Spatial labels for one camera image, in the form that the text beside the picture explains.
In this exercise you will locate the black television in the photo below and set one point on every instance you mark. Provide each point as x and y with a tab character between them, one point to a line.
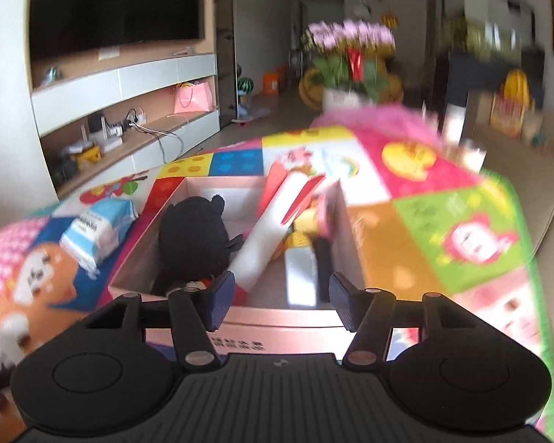
111	4

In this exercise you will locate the white television cabinet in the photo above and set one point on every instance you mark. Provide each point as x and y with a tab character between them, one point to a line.
97	87

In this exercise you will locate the white power strip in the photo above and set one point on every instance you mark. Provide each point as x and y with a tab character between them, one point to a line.
124	130

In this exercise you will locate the watermelon ball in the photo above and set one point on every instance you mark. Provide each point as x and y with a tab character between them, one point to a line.
246	86

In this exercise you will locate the white card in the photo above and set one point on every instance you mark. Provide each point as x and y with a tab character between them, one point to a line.
109	53

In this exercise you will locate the brown cardboard box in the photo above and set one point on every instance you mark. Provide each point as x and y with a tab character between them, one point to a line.
479	110

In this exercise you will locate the colourful play mat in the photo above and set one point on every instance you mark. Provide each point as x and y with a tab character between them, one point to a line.
466	240

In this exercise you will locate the pink fluffy cushion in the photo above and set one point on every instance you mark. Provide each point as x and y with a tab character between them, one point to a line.
378	120

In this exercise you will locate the pink potted flower plant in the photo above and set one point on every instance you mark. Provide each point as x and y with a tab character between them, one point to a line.
351	37

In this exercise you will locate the orange bag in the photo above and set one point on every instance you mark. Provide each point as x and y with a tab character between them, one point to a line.
273	84

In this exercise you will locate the pink gift bag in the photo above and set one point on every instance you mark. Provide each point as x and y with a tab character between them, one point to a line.
193	98

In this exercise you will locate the blue and white tissue pack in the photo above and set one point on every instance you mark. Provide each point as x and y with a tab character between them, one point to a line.
97	230

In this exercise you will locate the yellow and pink packet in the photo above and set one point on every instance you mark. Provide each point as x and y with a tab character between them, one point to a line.
304	228

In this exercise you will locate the yellow and red toy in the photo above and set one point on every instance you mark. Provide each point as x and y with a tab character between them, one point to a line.
512	101

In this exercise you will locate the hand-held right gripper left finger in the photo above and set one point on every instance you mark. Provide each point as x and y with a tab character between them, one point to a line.
221	300

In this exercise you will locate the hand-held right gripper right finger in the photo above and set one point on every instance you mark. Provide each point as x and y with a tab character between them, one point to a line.
344	302

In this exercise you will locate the dark cabinet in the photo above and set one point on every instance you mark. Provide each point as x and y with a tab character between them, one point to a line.
480	67

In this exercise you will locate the pink cardboard box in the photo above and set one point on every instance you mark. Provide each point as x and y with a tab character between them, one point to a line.
281	327

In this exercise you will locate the small glass ornament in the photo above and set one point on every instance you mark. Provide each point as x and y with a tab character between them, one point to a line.
51	75

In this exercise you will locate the white cup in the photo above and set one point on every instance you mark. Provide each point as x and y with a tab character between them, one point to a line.
453	122

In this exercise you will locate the black plush toy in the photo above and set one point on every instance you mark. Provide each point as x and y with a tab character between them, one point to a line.
189	240

